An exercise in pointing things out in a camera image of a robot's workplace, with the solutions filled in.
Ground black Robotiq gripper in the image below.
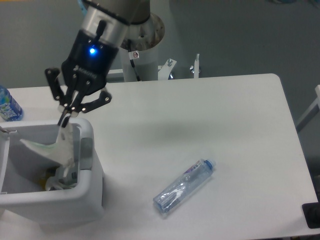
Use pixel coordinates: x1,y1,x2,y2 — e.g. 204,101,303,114
44,30,119,128

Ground white paper wrapper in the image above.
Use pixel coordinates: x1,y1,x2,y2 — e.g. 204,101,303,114
20,123,75,176

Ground clear plastic bottle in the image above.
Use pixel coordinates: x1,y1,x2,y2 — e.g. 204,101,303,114
153,159,216,215

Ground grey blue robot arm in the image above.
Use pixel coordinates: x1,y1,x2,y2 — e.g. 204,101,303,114
44,0,147,128

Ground trash pile inside can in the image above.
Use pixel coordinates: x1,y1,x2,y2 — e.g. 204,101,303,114
37,166,78,191

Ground white plastic trash can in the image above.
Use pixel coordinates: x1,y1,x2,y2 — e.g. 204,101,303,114
0,118,105,224

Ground blue labelled water bottle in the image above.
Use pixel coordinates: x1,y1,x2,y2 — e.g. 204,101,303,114
0,85,24,122

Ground black clamp at table edge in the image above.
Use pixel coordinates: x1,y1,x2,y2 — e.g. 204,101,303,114
302,202,320,229

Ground black cable on pedestal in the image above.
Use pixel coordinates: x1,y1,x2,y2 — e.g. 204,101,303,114
127,38,141,82

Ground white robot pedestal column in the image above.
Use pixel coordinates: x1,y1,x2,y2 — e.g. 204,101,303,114
119,13,165,68

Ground white metal base frame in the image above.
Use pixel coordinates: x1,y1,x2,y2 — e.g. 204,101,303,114
107,53,202,83

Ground white frame at right edge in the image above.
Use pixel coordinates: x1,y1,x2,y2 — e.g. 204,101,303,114
295,85,320,133

